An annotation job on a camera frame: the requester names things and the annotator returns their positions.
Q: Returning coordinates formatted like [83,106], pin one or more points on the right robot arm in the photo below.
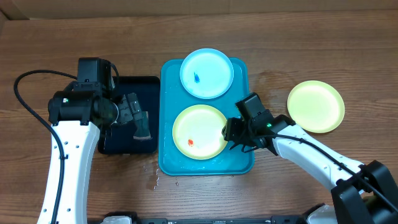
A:
[361,193]

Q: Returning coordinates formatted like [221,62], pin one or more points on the light blue plate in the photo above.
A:
[206,73]

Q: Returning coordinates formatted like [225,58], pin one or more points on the turquoise plastic tray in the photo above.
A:
[174,99]

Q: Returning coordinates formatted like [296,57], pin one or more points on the black water tray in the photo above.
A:
[119,139]

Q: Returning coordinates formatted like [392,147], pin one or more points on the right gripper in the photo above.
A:
[233,134]

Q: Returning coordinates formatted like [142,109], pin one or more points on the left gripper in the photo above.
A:
[129,114]

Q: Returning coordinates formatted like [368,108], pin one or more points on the yellow-green plate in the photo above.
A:
[197,132]
[316,106]

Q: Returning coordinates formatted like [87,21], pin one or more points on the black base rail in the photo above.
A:
[275,219]

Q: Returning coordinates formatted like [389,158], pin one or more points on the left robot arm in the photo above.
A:
[78,116]

